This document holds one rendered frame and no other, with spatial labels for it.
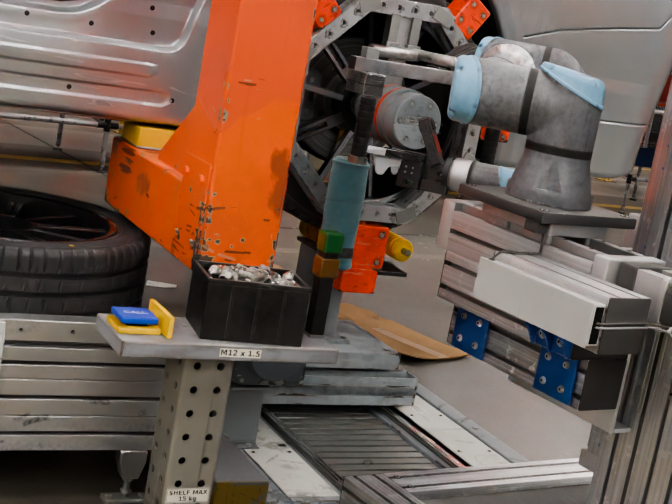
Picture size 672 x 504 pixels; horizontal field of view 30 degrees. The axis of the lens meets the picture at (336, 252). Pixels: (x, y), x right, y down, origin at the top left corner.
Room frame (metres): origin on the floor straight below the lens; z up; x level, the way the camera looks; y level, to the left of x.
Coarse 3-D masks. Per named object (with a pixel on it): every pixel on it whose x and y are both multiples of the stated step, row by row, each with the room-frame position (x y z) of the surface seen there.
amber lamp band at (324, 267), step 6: (318, 258) 2.36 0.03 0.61; (324, 258) 2.35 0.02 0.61; (318, 264) 2.36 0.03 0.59; (324, 264) 2.35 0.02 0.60; (330, 264) 2.36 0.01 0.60; (336, 264) 2.36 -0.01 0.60; (312, 270) 2.38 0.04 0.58; (318, 270) 2.36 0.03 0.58; (324, 270) 2.35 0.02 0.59; (330, 270) 2.36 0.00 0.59; (336, 270) 2.36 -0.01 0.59; (318, 276) 2.35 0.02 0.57; (324, 276) 2.35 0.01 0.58; (330, 276) 2.36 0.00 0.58; (336, 276) 2.36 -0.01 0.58
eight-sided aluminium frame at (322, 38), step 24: (360, 0) 2.98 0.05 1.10; (384, 0) 3.01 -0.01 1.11; (336, 24) 2.96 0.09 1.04; (432, 24) 3.13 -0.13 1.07; (312, 48) 2.93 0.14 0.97; (456, 144) 3.19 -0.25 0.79; (312, 168) 2.96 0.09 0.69; (312, 192) 2.97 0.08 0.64; (408, 192) 3.15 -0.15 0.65; (384, 216) 3.06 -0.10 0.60; (408, 216) 3.09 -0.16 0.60
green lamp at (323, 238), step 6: (324, 234) 2.36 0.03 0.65; (330, 234) 2.35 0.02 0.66; (336, 234) 2.36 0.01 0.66; (342, 234) 2.37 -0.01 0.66; (318, 240) 2.38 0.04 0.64; (324, 240) 2.35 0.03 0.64; (330, 240) 2.35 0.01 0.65; (336, 240) 2.36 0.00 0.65; (342, 240) 2.36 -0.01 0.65; (318, 246) 2.37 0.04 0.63; (324, 246) 2.35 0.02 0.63; (330, 246) 2.35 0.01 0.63; (336, 246) 2.36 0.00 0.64; (342, 246) 2.36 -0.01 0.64; (324, 252) 2.35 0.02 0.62; (330, 252) 2.35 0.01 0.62; (336, 252) 2.36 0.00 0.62
